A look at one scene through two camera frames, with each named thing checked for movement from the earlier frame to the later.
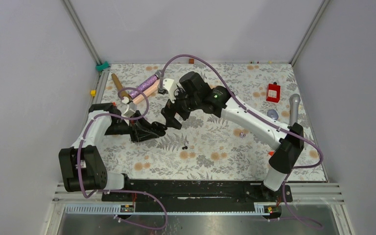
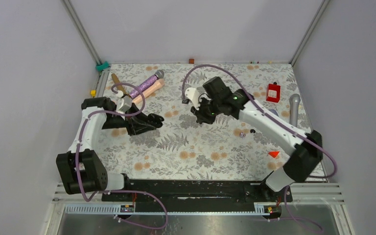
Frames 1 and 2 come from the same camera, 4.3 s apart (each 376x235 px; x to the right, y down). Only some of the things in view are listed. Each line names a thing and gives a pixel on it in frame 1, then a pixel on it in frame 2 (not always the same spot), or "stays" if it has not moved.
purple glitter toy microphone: [155, 77] stays
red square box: [273, 92] stays
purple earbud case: [273, 114] stays
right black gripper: [172, 107] -> [199, 114]
